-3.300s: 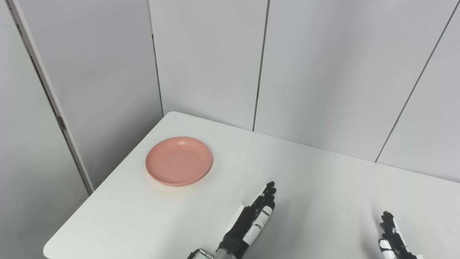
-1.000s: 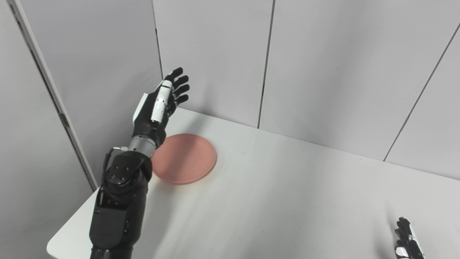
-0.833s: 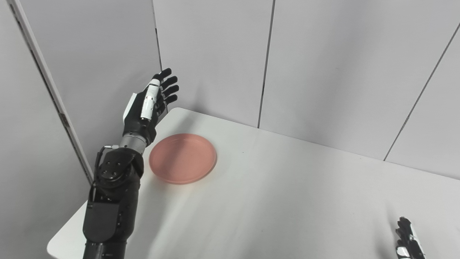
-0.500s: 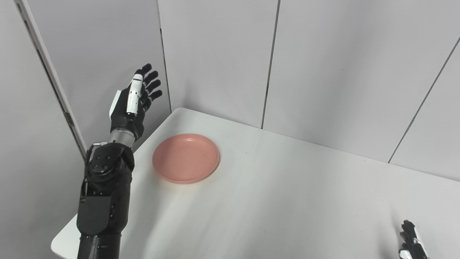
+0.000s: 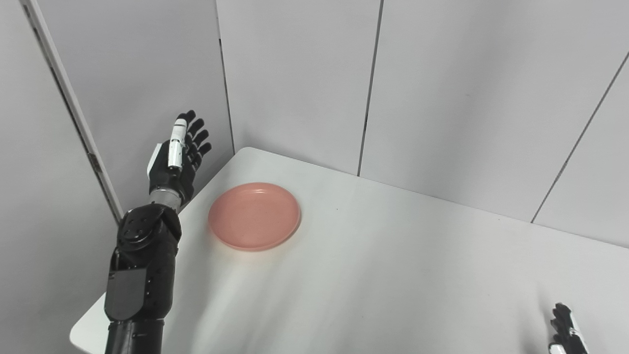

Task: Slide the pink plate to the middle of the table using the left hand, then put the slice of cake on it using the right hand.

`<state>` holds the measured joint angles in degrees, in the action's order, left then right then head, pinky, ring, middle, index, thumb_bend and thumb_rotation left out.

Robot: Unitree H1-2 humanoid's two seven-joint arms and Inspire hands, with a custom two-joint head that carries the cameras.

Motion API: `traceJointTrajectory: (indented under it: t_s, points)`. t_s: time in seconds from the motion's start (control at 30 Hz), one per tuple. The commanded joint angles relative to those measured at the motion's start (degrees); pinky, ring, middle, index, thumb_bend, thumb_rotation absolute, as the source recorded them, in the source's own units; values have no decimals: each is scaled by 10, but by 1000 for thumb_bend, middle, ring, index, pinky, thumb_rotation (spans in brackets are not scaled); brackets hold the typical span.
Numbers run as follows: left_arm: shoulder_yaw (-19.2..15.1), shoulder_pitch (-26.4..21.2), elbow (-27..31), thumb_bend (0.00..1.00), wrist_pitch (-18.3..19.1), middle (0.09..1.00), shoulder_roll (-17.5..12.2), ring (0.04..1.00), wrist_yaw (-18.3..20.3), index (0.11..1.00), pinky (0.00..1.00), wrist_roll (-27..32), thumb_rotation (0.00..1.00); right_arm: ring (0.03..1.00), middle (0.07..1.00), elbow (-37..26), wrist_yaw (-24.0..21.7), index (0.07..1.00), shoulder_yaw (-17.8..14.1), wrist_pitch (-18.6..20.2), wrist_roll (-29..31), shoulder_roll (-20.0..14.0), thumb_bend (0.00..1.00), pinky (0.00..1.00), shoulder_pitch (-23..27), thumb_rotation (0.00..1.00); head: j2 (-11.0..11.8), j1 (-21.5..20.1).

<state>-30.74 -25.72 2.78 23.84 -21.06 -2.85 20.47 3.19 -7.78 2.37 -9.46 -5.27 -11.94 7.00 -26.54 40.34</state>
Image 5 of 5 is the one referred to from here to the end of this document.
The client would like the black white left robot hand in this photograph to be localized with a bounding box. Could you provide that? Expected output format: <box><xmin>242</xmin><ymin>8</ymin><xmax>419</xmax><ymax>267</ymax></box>
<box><xmin>146</xmin><ymin>110</ymin><xmax>213</xmax><ymax>197</ymax></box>

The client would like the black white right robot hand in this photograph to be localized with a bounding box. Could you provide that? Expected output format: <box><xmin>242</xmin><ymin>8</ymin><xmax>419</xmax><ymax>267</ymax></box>
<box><xmin>548</xmin><ymin>302</ymin><xmax>590</xmax><ymax>354</ymax></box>

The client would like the pink round plate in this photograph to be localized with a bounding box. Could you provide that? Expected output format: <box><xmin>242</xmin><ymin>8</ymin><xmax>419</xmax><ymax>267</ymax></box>
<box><xmin>208</xmin><ymin>182</ymin><xmax>302</xmax><ymax>252</ymax></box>

